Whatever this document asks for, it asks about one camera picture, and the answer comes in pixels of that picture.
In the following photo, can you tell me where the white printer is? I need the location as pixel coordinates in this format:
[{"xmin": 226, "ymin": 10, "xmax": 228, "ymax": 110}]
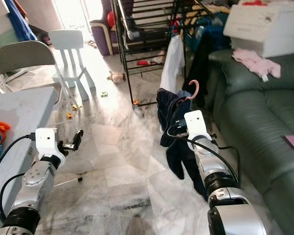
[{"xmin": 223, "ymin": 2, "xmax": 294, "ymax": 59}]

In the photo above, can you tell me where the red clothes hanger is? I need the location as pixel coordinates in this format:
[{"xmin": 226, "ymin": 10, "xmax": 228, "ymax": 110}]
[{"xmin": 176, "ymin": 80, "xmax": 201, "ymax": 104}]

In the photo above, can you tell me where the blue hanging cloth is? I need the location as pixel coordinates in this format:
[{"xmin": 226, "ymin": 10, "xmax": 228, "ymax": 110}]
[{"xmin": 4, "ymin": 0, "xmax": 38, "ymax": 43}]

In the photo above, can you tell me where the thin metal rod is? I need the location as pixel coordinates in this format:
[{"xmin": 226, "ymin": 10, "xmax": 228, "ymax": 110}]
[{"xmin": 54, "ymin": 177, "xmax": 83, "ymax": 188}]

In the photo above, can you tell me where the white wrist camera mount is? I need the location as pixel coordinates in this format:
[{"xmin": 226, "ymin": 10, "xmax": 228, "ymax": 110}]
[
  {"xmin": 184, "ymin": 110, "xmax": 212, "ymax": 143},
  {"xmin": 35, "ymin": 128, "xmax": 65, "ymax": 160}
]

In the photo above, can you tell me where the black hanging garment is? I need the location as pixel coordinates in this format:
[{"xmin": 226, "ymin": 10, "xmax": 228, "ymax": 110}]
[{"xmin": 184, "ymin": 32, "xmax": 215, "ymax": 109}]

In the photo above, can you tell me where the purple armchair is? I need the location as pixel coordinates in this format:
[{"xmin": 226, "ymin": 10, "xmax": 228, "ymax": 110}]
[{"xmin": 91, "ymin": 0, "xmax": 126, "ymax": 56}]

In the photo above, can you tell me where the grey folding chair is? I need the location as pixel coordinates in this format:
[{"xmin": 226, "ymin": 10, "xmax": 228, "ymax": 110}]
[{"xmin": 0, "ymin": 41, "xmax": 65, "ymax": 94}]

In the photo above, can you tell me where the dark navy garment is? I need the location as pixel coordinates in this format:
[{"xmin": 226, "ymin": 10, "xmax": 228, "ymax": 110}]
[{"xmin": 156, "ymin": 88, "xmax": 209, "ymax": 202}]

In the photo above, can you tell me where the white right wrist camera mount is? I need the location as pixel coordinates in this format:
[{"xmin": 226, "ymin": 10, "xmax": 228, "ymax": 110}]
[{"xmin": 184, "ymin": 110, "xmax": 212, "ymax": 143}]

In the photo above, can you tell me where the dark green leather sofa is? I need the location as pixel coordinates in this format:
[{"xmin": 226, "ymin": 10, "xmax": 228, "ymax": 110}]
[{"xmin": 208, "ymin": 49, "xmax": 294, "ymax": 235}]

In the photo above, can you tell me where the red cushion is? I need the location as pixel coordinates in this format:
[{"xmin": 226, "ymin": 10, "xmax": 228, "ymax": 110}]
[{"xmin": 107, "ymin": 11, "xmax": 119, "ymax": 28}]

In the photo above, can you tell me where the white hanging garment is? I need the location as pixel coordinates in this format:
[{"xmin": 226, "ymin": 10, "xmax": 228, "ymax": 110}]
[{"xmin": 159, "ymin": 34, "xmax": 186, "ymax": 94}]

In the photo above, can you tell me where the beige plush toy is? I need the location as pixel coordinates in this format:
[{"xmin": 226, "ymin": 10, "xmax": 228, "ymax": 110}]
[{"xmin": 108, "ymin": 72, "xmax": 126, "ymax": 84}]

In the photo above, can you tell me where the pink garment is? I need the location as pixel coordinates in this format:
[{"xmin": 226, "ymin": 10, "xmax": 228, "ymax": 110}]
[{"xmin": 232, "ymin": 48, "xmax": 283, "ymax": 82}]

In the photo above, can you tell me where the light blue child chair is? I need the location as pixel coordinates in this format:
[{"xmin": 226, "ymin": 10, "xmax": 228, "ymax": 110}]
[{"xmin": 49, "ymin": 29, "xmax": 97, "ymax": 101}]

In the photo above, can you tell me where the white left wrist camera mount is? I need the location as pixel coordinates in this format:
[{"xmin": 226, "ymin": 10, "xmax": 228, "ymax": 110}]
[{"xmin": 35, "ymin": 128, "xmax": 65, "ymax": 160}]

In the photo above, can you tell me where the black metal drying rack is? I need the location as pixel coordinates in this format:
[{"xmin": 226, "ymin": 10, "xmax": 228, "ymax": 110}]
[{"xmin": 113, "ymin": 0, "xmax": 232, "ymax": 107}]

